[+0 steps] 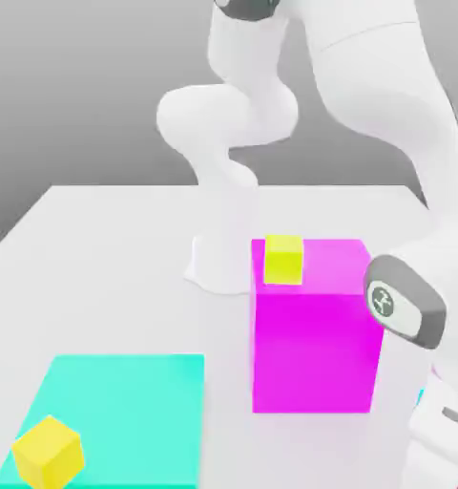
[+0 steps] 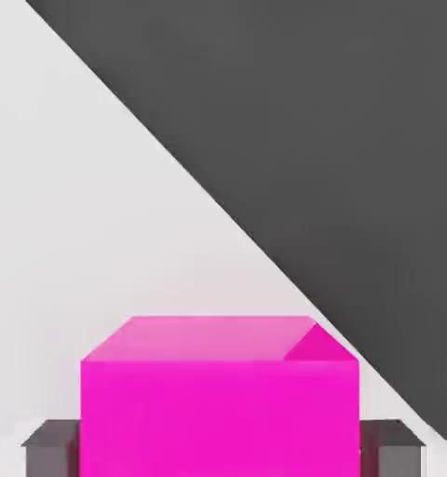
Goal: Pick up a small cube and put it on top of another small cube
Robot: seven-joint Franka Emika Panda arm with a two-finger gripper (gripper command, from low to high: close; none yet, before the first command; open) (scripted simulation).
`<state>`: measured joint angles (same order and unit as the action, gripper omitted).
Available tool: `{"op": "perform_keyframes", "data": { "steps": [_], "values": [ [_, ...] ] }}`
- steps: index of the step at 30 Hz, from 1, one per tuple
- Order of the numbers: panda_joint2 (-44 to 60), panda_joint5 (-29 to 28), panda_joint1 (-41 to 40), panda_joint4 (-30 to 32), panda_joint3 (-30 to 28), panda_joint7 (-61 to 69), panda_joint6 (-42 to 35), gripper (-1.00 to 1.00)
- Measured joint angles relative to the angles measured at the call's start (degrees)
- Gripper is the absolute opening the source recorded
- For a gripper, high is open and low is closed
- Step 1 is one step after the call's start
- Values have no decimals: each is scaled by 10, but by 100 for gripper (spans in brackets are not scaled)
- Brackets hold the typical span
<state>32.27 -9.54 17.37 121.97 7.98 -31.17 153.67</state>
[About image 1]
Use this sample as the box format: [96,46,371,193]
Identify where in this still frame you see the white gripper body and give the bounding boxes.
[400,437,458,489]

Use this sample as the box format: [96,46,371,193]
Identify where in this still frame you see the large turquoise box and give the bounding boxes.
[0,352,206,489]

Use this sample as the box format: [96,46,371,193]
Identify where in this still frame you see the large magenta box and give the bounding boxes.
[250,238,385,415]

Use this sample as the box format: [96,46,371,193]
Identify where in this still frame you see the small yellow cube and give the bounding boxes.
[10,415,86,489]

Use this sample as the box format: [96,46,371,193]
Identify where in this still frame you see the small lime cube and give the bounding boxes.
[263,234,305,287]

